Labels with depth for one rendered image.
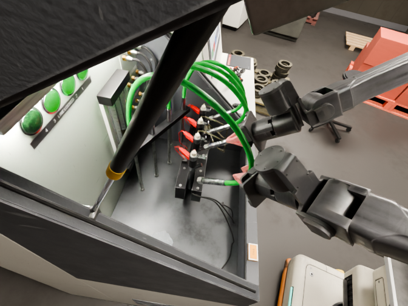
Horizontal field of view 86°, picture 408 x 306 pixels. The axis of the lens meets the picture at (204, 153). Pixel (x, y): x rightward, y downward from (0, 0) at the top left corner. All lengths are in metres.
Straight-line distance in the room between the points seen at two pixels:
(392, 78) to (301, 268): 1.24
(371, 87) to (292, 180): 0.32
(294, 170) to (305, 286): 1.28
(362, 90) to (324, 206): 0.31
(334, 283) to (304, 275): 0.18
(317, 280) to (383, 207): 1.31
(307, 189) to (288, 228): 1.63
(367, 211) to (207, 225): 0.65
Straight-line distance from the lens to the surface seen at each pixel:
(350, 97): 0.57
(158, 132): 0.81
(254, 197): 0.48
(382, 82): 0.61
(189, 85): 0.45
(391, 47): 3.64
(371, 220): 0.35
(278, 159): 0.36
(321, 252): 2.06
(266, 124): 0.55
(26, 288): 1.91
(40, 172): 0.54
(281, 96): 0.51
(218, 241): 0.90
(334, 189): 0.38
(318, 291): 1.63
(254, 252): 0.78
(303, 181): 0.37
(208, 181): 0.62
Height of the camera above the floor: 1.67
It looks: 50 degrees down
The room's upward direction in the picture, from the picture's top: 10 degrees clockwise
